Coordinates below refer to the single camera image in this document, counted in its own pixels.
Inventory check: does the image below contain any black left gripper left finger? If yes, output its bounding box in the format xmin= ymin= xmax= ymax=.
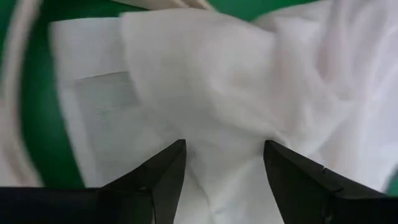
xmin=0 ymin=139 xmax=187 ymax=224

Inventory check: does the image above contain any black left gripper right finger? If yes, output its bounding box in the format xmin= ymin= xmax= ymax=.
xmin=263 ymin=139 xmax=398 ymax=224

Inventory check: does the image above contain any white button shirt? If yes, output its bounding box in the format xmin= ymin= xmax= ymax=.
xmin=48 ymin=0 xmax=398 ymax=224

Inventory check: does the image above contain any cream folded cloth pile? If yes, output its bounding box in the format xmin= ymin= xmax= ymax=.
xmin=0 ymin=0 xmax=215 ymax=187

